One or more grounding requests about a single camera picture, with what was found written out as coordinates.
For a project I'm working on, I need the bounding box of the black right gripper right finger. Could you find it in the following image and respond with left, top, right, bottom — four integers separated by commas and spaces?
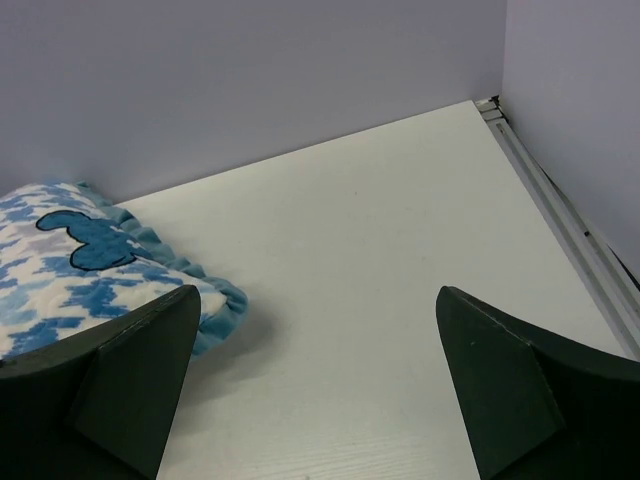
436, 287, 639, 479

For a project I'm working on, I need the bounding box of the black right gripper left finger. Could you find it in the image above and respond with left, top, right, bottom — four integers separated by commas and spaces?
1, 286, 201, 479

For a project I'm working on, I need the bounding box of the blue white patterned pillowcase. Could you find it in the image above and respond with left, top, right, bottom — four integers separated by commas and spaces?
1, 183, 249, 359

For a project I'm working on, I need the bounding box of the aluminium side rail right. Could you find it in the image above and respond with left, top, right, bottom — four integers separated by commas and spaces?
475, 96, 639, 360

